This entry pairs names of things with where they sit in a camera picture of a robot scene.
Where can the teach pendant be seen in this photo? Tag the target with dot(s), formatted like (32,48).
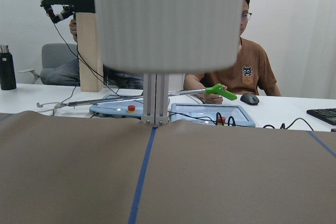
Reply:
(125,106)
(211,114)

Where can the person in grey trousers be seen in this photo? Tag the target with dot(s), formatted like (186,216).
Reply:
(68,75)

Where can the aluminium camera post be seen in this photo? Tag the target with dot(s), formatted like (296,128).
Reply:
(155,98)

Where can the wooden block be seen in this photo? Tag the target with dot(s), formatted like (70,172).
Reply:
(90,66)

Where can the black keyboard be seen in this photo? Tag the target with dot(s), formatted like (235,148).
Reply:
(326,115)

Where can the white ribbed mug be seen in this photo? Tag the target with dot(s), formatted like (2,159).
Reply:
(168,36)

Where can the green handled grabber tool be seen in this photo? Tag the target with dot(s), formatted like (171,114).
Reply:
(216,89)

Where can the black water bottle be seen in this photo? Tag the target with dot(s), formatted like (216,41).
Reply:
(8,79)

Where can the right teach pendant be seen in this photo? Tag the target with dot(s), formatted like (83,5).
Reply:
(211,114)

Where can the grey office chair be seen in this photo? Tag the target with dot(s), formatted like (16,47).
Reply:
(52,56)

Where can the left teach pendant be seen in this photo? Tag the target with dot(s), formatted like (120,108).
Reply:
(125,106)

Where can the black computer mouse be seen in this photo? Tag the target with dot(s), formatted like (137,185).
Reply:
(249,98)

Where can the man in brown shirt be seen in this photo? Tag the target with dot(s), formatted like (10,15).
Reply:
(252,71)

